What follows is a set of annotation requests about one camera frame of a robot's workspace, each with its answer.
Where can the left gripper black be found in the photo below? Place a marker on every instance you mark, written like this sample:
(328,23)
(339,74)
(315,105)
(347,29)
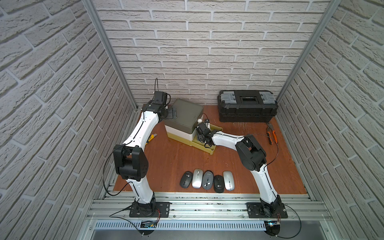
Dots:
(165,109)

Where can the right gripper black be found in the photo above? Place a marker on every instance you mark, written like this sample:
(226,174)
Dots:
(199,137)

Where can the three-drawer storage box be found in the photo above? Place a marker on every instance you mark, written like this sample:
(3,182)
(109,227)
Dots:
(182,128)

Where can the silver computer mouse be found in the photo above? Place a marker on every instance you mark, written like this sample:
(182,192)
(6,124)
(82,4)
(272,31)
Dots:
(197,178)
(229,180)

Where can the grey computer mouse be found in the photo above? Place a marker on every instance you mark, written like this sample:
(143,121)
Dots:
(208,180)

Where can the black computer mouse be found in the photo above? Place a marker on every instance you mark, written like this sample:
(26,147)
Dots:
(186,179)
(219,184)

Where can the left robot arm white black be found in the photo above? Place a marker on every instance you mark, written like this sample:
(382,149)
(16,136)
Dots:
(130,160)

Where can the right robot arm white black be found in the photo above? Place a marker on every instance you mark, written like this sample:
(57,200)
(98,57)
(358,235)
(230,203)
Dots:
(253,158)

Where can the yellow utility knife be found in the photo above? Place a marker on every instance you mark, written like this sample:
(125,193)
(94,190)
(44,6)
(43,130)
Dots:
(151,138)

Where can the black plastic toolbox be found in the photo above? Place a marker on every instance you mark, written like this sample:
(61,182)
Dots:
(250,106)

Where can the orange handled pliers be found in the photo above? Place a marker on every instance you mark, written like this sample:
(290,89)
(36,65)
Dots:
(271,133)

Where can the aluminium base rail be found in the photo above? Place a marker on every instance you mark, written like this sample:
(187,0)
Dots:
(206,211)

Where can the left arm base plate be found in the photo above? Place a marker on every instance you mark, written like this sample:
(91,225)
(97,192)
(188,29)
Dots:
(151,210)

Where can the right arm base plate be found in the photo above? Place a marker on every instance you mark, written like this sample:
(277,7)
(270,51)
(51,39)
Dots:
(267,211)

